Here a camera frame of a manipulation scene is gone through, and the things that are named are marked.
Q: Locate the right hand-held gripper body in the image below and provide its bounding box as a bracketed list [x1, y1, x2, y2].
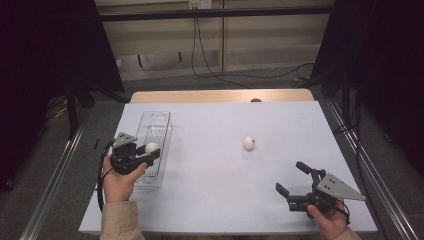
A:
[286, 168, 367, 215]

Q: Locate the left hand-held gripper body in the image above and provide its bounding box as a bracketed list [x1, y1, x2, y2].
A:
[109, 132, 150, 176]

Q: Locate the plain white egg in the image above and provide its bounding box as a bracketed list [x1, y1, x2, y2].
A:
[144, 142, 160, 156]

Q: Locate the clear plastic container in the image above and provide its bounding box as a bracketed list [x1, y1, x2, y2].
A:
[134, 110, 174, 189]

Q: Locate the white egg with dark mark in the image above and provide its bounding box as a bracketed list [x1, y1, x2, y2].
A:
[242, 136, 256, 151]

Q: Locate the person's left hand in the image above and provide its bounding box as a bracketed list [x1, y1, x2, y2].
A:
[101, 154, 148, 205]

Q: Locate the person's right hand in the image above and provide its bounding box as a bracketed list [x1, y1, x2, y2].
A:
[306, 197, 351, 240]

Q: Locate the white table board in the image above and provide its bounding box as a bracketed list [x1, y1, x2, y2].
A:
[78, 101, 378, 234]

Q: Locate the black metal stand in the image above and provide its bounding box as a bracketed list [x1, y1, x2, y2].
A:
[64, 79, 132, 141]

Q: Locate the wooden table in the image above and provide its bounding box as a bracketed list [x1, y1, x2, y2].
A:
[129, 88, 315, 104]

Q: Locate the black curtain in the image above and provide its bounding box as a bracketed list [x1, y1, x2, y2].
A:
[0, 0, 125, 193]
[311, 0, 424, 178]

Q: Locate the black horizontal bar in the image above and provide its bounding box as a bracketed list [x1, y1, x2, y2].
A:
[99, 5, 334, 23]

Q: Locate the right hand-held gripper black cable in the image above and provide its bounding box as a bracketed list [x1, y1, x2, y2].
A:
[337, 198, 352, 226]

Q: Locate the hand-held gripper black cable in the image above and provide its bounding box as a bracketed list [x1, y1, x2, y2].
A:
[96, 140, 116, 213]
[337, 198, 352, 226]

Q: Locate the left hand-held gripper black cable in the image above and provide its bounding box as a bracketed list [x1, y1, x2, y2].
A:
[96, 140, 116, 213]

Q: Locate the metal floor rail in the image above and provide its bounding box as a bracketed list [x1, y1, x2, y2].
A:
[19, 122, 85, 240]
[326, 99, 420, 240]

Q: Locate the yellow floor cable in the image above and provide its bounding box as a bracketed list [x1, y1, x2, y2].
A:
[46, 95, 70, 120]

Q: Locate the black wall cable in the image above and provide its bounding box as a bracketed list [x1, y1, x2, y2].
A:
[196, 18, 253, 90]
[190, 18, 316, 80]

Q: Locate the white wall socket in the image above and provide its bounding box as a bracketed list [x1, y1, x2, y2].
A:
[188, 0, 213, 10]

